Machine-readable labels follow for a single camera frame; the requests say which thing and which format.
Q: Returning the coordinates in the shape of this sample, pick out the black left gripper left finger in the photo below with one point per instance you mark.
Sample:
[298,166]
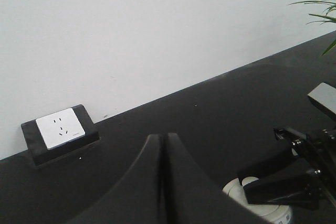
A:
[136,197]

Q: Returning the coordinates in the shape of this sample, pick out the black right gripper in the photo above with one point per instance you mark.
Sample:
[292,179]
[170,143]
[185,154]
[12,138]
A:
[298,173]

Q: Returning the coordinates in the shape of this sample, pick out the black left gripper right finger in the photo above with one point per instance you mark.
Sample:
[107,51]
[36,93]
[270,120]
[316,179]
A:
[190,195]

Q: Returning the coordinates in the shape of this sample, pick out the glass jar with beige lid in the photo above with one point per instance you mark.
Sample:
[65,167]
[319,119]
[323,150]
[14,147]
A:
[272,213]

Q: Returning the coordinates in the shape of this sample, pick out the green plant leaves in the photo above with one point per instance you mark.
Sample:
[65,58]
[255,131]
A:
[326,16]

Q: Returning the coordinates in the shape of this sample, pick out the black wall socket box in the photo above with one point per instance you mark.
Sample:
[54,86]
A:
[51,137]

